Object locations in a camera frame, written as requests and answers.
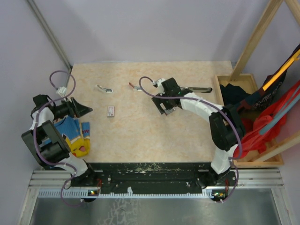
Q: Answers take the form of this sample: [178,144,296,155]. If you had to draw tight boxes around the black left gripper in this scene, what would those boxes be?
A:
[53,97,93,120]

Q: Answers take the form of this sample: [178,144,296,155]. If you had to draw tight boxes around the red white staple box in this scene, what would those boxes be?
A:
[107,106,115,118]

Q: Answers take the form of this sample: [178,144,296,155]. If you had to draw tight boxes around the black grey large stapler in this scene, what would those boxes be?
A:
[181,87,213,93]

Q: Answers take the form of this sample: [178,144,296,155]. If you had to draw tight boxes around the pink white mini stapler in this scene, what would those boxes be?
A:
[128,82,142,91]

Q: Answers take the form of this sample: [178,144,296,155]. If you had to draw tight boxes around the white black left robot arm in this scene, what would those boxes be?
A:
[21,95,98,186]

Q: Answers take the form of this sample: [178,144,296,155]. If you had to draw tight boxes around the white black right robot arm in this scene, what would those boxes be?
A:
[151,78,245,186]

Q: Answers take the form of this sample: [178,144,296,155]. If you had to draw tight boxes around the blue yellow cartoon cloth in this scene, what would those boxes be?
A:
[54,116,90,158]

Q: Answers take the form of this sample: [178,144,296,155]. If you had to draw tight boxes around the dark patterned cloth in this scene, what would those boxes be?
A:
[219,43,300,113]

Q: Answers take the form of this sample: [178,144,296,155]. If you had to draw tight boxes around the red cloth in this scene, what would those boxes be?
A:
[233,82,300,158]

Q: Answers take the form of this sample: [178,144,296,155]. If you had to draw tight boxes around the wooden tray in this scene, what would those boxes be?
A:
[212,74,284,168]

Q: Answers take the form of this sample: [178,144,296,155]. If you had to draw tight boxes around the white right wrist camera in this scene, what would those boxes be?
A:
[152,78,165,92]

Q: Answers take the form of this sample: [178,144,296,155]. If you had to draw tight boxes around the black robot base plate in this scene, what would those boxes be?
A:
[71,162,236,195]

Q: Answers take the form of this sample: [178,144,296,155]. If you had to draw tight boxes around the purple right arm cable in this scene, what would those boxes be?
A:
[139,76,242,203]

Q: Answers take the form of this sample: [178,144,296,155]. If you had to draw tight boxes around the aluminium rail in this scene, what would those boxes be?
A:
[29,169,284,199]

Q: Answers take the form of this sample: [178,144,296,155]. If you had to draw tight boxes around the light blue strap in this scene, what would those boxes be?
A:
[258,95,300,135]

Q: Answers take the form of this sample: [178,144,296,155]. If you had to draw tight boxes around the wooden frame beam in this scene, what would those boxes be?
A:
[229,0,283,81]

